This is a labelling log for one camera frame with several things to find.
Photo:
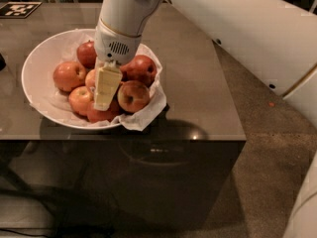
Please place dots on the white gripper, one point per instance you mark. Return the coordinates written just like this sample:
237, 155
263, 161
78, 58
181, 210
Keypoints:
116, 47

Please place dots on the apple with sticker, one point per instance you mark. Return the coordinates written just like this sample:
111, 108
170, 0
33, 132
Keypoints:
90, 79

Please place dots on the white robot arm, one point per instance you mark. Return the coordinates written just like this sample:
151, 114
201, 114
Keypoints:
274, 40

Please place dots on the red apple front right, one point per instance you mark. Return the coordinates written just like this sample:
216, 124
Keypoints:
133, 96

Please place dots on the red apple front left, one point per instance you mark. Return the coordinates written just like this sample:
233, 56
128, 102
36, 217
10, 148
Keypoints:
79, 100

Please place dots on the dark red apple right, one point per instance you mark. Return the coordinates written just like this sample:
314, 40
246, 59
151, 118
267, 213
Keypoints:
140, 68

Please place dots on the red apple at back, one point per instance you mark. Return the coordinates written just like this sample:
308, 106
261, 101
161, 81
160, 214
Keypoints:
86, 54

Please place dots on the red apple at front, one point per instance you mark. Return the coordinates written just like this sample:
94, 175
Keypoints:
95, 115

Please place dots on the red apple at left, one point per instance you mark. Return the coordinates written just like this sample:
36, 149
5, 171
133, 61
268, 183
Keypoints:
69, 75

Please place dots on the white bowl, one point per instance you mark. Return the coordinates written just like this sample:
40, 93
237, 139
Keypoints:
39, 66

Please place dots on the white crumpled paper liner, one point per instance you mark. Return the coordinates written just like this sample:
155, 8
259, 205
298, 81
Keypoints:
148, 106

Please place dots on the dark object at left edge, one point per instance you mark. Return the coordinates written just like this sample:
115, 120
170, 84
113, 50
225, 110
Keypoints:
2, 62

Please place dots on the black white fiducial marker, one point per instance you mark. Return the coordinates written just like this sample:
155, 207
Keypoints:
18, 10

